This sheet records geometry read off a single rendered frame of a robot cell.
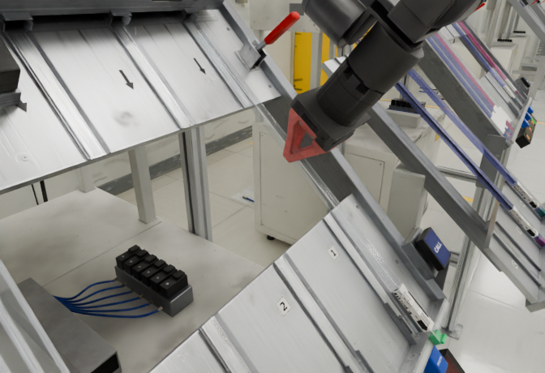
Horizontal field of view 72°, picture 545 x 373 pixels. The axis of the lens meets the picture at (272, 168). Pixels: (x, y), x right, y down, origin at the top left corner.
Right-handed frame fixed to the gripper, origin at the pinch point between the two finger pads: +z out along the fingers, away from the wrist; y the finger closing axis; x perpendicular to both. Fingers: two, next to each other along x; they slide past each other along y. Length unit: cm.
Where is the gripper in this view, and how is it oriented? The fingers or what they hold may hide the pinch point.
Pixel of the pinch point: (293, 153)
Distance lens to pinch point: 49.7
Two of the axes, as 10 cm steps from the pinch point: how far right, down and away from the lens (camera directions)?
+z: -5.1, 5.6, 6.6
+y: -5.8, 3.4, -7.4
